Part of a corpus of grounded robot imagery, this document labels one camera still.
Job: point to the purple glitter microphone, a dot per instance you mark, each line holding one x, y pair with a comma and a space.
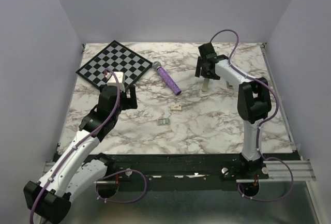
166, 77

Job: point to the grey staple strips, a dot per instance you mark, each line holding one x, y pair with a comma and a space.
163, 121

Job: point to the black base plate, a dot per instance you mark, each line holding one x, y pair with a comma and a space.
130, 173

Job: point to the grey green stapler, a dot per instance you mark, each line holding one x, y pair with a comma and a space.
205, 85

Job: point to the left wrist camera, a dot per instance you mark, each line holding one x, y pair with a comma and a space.
111, 81

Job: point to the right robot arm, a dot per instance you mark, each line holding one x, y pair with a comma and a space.
253, 103

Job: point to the small staple box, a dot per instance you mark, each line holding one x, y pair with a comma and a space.
176, 107

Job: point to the aluminium frame rail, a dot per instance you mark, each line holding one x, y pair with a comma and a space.
278, 170

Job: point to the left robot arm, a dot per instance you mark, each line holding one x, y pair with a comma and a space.
49, 197

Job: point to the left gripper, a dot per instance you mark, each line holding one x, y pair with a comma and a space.
130, 103

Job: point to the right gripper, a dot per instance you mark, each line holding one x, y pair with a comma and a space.
205, 75

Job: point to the black grey chessboard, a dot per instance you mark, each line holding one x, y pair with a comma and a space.
118, 58

